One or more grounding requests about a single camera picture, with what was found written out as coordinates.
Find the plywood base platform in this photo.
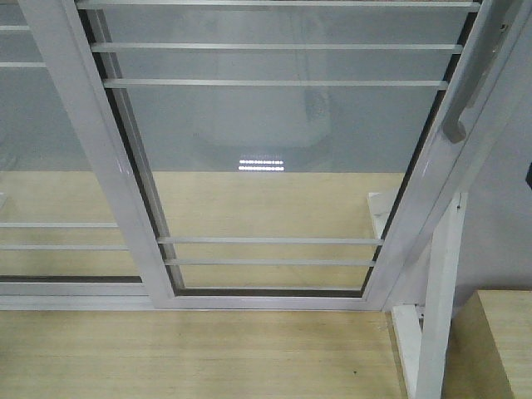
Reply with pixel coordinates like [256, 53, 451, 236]
[0, 170, 532, 399]

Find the white sliding glass door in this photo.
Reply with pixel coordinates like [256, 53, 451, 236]
[18, 1, 531, 310]

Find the white triangular support bracket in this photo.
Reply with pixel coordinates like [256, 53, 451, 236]
[365, 192, 468, 398]

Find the light plywood box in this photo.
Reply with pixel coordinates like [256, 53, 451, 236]
[451, 290, 531, 398]

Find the white door frame post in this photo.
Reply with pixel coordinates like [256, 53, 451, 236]
[385, 28, 531, 308]

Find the white fixed glass door panel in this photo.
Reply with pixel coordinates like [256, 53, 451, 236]
[1, 1, 151, 310]

